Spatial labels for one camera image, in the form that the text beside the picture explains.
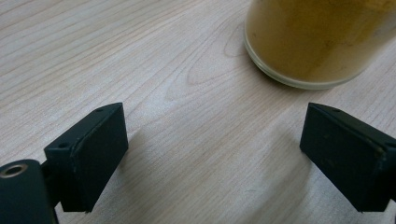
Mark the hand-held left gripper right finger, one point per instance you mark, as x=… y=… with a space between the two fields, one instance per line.
x=345 y=155

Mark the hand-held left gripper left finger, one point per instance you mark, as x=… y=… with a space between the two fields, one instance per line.
x=93 y=155

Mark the glass jar of yellow powder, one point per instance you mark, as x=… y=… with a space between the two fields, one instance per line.
x=311 y=37

